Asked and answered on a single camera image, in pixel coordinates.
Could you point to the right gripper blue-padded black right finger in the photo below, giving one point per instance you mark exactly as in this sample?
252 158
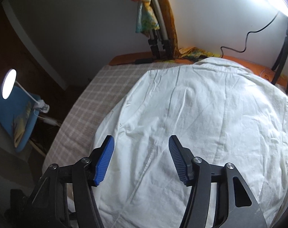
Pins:
236 205

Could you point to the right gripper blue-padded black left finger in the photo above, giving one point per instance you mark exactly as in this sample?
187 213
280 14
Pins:
65 193

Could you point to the colourful floral cloth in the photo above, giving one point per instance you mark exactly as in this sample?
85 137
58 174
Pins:
146 19

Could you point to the beige plaid bed sheet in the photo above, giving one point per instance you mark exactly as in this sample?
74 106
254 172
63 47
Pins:
108 87

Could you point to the folded light stand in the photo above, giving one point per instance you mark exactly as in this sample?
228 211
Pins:
159 40

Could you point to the white cotton shirt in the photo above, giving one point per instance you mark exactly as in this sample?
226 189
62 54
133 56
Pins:
218 109

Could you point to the white desk lamp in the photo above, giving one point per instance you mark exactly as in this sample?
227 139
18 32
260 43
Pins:
13 85

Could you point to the orange floral bed cover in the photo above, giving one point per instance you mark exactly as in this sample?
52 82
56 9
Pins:
191 56

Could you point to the black mini tripod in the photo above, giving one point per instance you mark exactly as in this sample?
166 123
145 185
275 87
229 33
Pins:
280 62

